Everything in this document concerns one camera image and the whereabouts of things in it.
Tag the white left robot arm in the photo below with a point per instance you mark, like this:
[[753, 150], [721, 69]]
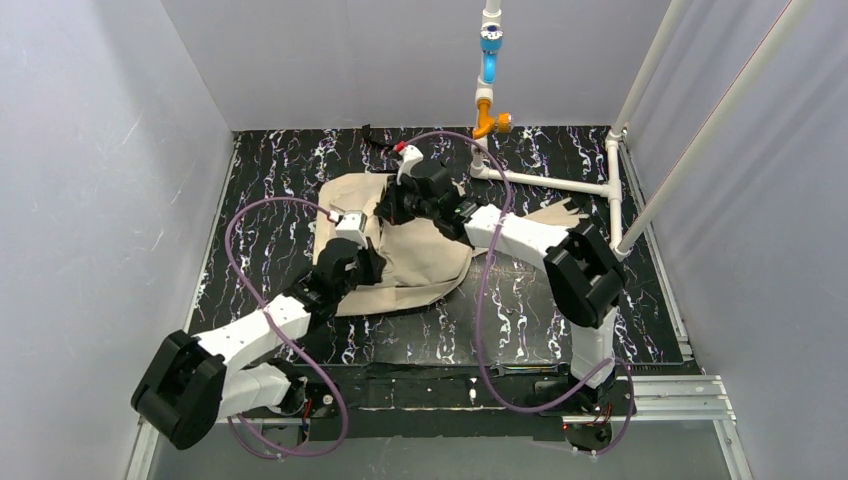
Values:
[[193, 381]]

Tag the beige canvas backpack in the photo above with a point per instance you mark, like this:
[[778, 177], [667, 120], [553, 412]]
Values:
[[420, 265]]

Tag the white PVC pipe frame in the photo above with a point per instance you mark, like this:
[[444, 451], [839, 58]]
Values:
[[704, 57]]

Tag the blue orange pipe fitting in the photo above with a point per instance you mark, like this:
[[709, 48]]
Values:
[[487, 121]]

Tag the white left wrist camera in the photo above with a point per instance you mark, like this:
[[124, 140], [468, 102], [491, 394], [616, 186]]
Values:
[[350, 226]]

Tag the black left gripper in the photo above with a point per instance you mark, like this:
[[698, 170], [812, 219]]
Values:
[[370, 266]]

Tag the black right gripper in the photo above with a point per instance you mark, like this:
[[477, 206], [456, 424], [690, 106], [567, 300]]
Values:
[[392, 208]]

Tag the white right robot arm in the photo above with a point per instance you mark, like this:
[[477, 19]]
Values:
[[586, 279]]

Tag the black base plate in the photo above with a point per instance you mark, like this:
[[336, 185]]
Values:
[[421, 401]]

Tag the aluminium rail frame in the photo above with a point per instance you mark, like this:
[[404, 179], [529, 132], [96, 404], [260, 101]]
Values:
[[694, 398]]

